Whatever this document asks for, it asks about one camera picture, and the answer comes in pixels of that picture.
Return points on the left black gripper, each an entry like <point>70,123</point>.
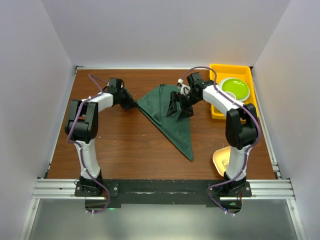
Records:
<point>130,101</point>

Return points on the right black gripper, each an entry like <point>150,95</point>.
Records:
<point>172,107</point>

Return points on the dark green cloth napkin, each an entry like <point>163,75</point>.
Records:
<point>154,105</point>

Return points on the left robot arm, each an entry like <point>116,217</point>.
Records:
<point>82,125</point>

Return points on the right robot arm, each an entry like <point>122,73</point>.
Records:
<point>242,130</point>

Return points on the white blue mug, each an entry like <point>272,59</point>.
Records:
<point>231,96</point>

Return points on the yellow plastic bin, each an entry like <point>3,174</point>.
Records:
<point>236,71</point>

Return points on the cream square bowl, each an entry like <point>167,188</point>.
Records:
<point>221,158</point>

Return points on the green plate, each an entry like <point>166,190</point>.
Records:
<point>237,87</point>

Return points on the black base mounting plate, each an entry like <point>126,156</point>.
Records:
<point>172,192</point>

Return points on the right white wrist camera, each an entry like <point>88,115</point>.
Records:
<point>184,89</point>

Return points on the aluminium frame rail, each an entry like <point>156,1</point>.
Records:
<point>129,146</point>

